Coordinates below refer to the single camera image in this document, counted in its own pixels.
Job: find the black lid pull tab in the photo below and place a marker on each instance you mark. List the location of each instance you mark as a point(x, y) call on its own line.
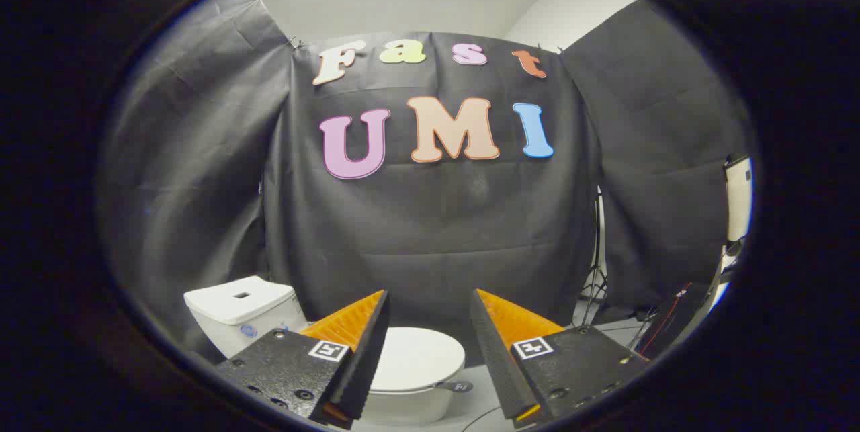
point(457, 386)

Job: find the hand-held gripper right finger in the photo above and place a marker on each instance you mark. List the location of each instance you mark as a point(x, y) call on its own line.
point(494, 351)

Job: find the white panel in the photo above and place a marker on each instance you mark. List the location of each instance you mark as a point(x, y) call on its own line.
point(739, 197)

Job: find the white toilet bowl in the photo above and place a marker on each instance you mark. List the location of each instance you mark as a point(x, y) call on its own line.
point(410, 408)

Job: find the white toilet tank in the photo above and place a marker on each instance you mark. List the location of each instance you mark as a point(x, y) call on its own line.
point(235, 311)

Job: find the black tripod stand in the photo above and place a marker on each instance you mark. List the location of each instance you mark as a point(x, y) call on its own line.
point(595, 264)

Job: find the white toilet lid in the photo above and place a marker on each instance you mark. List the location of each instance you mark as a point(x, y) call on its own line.
point(416, 355)

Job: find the black backdrop cloth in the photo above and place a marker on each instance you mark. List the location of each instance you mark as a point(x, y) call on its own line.
point(437, 230)

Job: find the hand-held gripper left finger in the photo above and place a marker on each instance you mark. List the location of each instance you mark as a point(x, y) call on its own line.
point(369, 358)

